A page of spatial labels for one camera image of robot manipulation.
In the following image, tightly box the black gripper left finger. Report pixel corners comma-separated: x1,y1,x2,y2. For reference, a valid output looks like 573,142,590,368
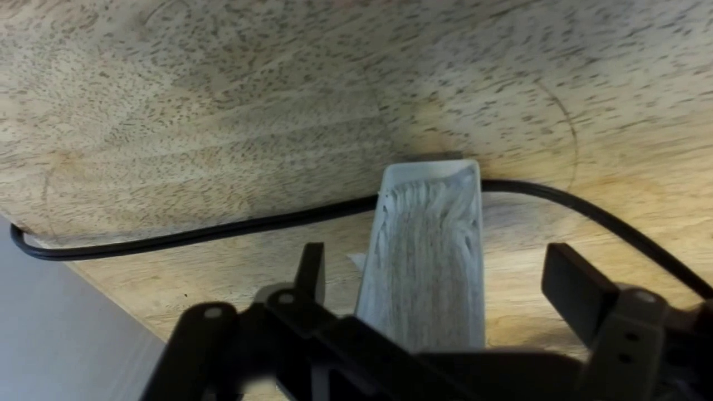
140,241,353,401

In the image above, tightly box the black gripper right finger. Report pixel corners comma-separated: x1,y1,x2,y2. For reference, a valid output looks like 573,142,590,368
541,242,713,401

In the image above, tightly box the white perforated napkin holder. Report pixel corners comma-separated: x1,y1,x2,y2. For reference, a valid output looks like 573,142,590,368
353,159,486,351

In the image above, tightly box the black kettle power cord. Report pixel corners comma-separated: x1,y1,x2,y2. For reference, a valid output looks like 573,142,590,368
8,177,713,302

